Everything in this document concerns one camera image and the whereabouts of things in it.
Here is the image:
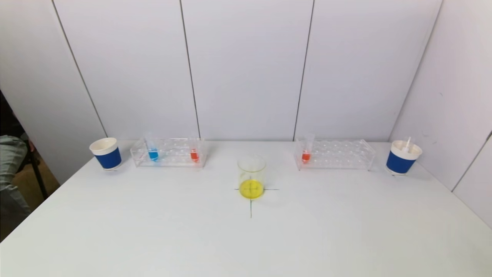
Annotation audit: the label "clear glass beaker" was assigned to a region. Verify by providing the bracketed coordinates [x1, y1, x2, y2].
[237, 154, 266, 200]

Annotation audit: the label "test tube with red pigment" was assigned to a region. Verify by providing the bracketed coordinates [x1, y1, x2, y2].
[188, 133, 200, 163]
[302, 133, 316, 164]

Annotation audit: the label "clear acrylic test tube rack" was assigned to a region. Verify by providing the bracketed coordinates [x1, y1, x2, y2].
[130, 138, 208, 168]
[294, 138, 377, 171]

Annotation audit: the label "test tube with blue pigment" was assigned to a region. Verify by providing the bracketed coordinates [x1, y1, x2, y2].
[145, 133, 160, 162]

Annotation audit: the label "blue white paper cup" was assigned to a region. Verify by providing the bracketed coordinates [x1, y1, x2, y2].
[89, 137, 123, 171]
[386, 140, 423, 176]

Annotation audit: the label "black metal stand legs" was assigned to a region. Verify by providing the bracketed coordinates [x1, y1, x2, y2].
[19, 153, 49, 199]

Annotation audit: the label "person in grey clothes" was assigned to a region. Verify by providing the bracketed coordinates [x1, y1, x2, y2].
[0, 135, 36, 218]

